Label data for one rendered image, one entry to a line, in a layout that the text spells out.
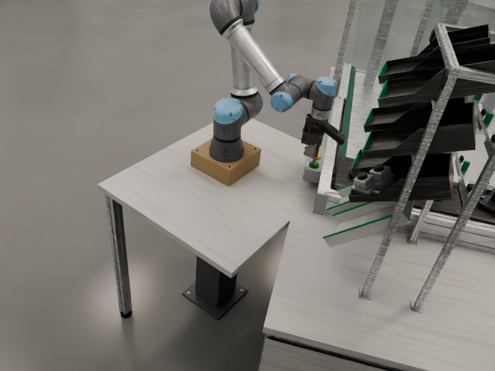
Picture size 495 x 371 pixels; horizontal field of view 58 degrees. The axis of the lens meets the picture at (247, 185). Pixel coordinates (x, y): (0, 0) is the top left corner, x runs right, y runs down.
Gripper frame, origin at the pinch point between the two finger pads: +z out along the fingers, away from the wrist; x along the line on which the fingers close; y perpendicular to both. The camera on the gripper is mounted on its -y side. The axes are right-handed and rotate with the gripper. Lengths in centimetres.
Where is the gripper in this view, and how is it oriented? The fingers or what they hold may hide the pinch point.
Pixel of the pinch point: (315, 160)
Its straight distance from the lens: 189.9
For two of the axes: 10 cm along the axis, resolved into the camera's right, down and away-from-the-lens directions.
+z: -1.0, 7.9, 6.1
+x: -2.3, 5.8, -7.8
